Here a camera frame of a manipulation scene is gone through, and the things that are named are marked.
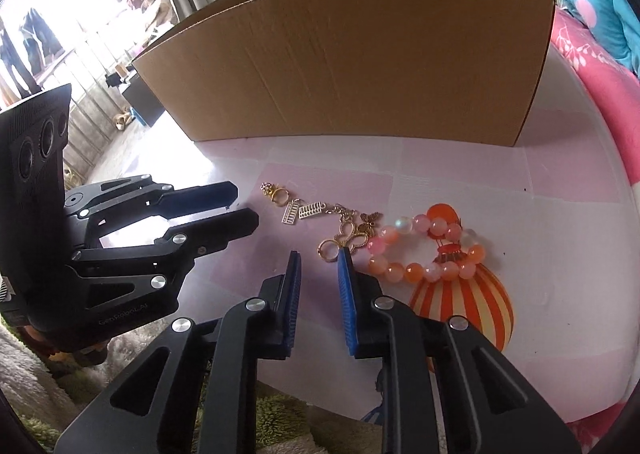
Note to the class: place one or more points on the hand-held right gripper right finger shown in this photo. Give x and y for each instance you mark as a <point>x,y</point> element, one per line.
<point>347,304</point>

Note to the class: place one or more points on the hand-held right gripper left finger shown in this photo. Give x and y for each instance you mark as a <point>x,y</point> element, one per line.
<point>292,299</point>

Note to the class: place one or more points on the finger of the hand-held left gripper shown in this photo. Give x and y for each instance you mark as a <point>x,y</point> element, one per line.
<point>215,194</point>
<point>225,229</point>

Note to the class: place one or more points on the brown cardboard box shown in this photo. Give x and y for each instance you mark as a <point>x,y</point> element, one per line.
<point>350,58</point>

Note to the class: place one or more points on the beige slippers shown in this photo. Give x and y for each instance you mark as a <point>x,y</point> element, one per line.
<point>124,122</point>

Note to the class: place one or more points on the dark low cabinet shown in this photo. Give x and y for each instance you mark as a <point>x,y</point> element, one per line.
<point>142,103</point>

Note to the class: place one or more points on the hanging dark clothes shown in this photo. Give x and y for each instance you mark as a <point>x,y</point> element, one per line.
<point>37,38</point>

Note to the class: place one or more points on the pink floral quilt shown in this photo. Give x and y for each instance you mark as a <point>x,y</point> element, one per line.
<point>600,73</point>

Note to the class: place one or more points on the blue patterned quilt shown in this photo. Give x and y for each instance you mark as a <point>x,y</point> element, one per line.
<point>605,8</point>

